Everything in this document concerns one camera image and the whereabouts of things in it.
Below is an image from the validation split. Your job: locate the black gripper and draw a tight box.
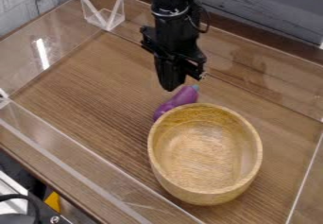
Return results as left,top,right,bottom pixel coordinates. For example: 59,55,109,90
141,10,208,92

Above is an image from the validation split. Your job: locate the purple toy eggplant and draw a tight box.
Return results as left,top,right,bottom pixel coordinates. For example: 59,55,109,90
153,85,200,121

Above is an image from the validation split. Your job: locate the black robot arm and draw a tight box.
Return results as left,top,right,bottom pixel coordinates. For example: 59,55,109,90
141,0,210,92

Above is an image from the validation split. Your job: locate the brown wooden bowl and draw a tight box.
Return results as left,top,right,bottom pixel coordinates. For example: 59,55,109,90
149,103,265,206

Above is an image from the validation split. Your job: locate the yellow black device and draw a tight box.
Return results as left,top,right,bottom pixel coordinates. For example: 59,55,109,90
43,191,74,224

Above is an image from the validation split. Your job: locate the clear acrylic enclosure wall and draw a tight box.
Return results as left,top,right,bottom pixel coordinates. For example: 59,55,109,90
0,0,323,224

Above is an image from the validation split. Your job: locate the black cable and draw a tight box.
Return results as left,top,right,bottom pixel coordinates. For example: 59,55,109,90
0,194,43,224

